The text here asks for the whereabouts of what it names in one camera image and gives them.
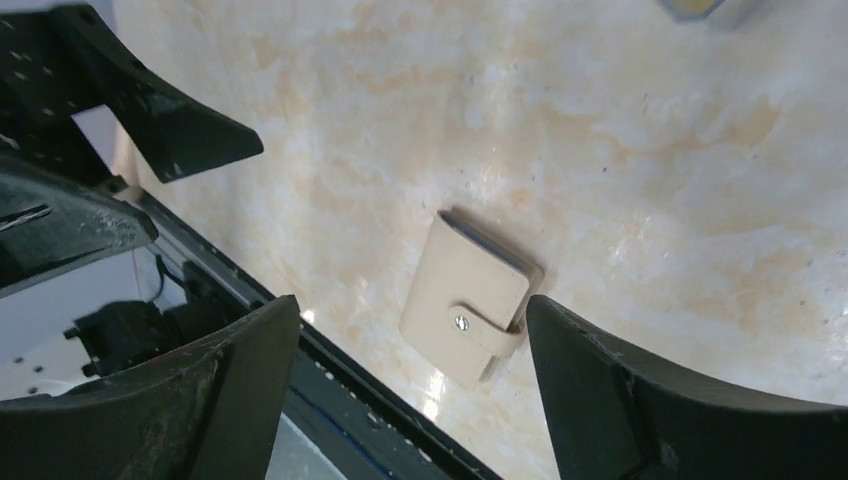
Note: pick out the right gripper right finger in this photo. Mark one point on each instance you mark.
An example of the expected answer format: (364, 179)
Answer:
(617, 411)

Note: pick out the clear plastic card box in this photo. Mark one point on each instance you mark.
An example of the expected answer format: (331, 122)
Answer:
(718, 14)

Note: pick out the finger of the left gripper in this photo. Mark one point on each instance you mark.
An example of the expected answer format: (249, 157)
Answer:
(51, 225)
(64, 60)

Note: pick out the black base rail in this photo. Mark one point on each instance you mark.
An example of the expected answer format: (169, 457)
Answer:
(360, 425)

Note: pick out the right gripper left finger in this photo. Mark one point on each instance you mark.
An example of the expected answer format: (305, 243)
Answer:
(206, 410)

